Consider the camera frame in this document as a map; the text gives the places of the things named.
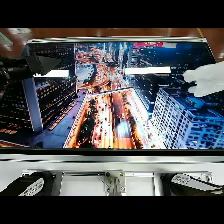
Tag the pale grey shirt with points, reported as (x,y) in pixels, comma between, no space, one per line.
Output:
(210,78)

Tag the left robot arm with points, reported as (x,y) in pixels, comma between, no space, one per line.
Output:
(16,71)

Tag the silver frame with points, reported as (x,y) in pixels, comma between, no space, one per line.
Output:
(83,166)

